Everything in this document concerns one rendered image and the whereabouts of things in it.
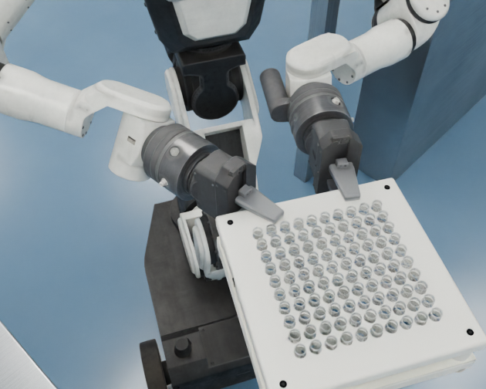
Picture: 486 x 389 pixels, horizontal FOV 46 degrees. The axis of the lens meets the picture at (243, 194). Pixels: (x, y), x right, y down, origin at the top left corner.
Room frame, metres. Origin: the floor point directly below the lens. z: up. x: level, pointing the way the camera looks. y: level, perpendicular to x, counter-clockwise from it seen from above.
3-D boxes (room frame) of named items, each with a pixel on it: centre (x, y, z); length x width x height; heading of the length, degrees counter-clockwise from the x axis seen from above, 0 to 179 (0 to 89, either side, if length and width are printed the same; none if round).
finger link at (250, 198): (0.45, -0.02, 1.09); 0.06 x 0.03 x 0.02; 49
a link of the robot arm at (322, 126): (0.58, -0.12, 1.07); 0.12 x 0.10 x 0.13; 9
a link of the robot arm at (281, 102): (0.69, -0.09, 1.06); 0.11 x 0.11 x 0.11; 9
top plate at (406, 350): (0.36, -0.12, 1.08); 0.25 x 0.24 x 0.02; 106
